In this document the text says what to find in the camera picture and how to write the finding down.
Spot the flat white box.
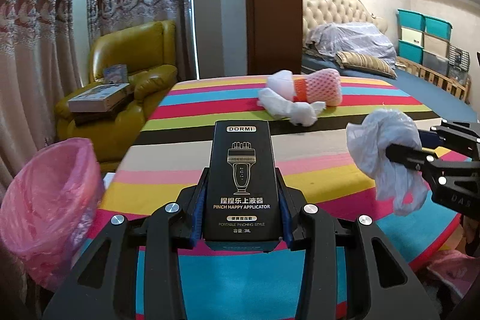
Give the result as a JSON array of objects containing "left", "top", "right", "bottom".
[{"left": 67, "top": 83, "right": 132, "bottom": 114}]

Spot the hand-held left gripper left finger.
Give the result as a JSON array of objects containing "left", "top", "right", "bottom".
[{"left": 43, "top": 166, "right": 209, "bottom": 320}]

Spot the yellow leather armchair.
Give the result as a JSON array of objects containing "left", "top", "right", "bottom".
[{"left": 54, "top": 20, "right": 179, "bottom": 171}]

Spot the wooden bed rail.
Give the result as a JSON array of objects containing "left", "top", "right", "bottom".
[{"left": 395, "top": 55, "right": 472, "bottom": 105}]

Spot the checkered bag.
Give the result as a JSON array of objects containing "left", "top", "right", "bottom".
[{"left": 448, "top": 44, "right": 471, "bottom": 67}]

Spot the dark brown book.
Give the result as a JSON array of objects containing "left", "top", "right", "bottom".
[{"left": 73, "top": 99, "right": 134, "bottom": 126}]

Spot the striped brown pillow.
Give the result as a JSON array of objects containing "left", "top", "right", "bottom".
[{"left": 335, "top": 51, "right": 398, "bottom": 79}]

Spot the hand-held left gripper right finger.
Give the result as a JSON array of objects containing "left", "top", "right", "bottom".
[{"left": 275, "top": 166, "right": 439, "bottom": 320}]

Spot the pink and orange foam net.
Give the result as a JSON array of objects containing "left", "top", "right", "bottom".
[{"left": 292, "top": 68, "right": 344, "bottom": 107}]

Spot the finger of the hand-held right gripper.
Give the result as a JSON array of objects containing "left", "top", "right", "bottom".
[
  {"left": 418, "top": 121, "right": 480, "bottom": 156},
  {"left": 385, "top": 143, "right": 451, "bottom": 189}
]

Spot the dark wooden panel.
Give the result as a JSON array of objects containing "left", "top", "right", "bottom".
[{"left": 245, "top": 0, "right": 304, "bottom": 79}]

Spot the tufted cream headboard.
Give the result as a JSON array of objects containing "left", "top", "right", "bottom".
[{"left": 302, "top": 0, "right": 389, "bottom": 43}]

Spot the pink slipper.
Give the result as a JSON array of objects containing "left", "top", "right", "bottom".
[{"left": 427, "top": 249, "right": 480, "bottom": 291}]

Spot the pink-lined trash bin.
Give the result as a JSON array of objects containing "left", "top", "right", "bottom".
[{"left": 0, "top": 137, "right": 106, "bottom": 289}]

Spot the crumpled white paper towel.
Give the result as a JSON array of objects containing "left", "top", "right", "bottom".
[
  {"left": 267, "top": 70, "right": 298, "bottom": 96},
  {"left": 258, "top": 88, "right": 327, "bottom": 126}
]

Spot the stack of plastic storage bins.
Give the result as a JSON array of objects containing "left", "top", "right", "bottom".
[{"left": 397, "top": 8, "right": 452, "bottom": 75}]

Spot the white plastic bag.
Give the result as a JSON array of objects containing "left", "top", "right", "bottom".
[{"left": 346, "top": 109, "right": 429, "bottom": 216}]

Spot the black product box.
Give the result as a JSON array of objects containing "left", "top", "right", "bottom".
[{"left": 202, "top": 120, "right": 281, "bottom": 253}]

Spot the small blue booklet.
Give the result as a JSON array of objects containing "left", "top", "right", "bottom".
[{"left": 103, "top": 64, "right": 128, "bottom": 84}]

